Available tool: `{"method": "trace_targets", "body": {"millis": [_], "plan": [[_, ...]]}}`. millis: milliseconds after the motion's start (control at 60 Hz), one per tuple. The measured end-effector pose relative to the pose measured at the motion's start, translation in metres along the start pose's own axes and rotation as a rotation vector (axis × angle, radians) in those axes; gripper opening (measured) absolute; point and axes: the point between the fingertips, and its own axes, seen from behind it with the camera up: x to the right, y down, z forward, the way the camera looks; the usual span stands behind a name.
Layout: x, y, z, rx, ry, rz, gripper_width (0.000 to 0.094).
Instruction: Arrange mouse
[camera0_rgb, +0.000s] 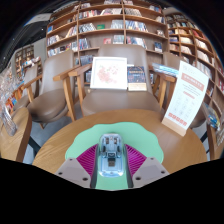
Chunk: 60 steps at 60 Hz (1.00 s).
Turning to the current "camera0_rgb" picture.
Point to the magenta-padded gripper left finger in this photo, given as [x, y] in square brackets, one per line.
[71, 170]

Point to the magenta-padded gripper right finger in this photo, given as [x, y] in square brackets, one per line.
[150, 170]

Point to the transparent light blue computer mouse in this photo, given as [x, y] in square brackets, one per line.
[111, 156]

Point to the green cloud-shaped mouse pad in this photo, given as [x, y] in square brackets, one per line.
[146, 143]

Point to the round wooden side table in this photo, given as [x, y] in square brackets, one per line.
[13, 143]
[216, 148]

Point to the stack of colourful books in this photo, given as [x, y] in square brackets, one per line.
[211, 116]

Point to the white sign on wooden base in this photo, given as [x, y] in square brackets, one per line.
[186, 96]

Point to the dark blue book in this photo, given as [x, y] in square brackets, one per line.
[136, 78]

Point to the light blue book stack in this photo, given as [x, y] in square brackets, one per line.
[165, 69]

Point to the white framed picture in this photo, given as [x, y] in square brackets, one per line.
[108, 73]

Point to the small distant wooden bookshelf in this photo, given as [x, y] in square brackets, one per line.
[25, 56]

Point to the curved wooden bookshelf unit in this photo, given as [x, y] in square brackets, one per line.
[200, 43]

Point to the wide wooden bookshelf unit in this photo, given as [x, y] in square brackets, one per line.
[100, 32]

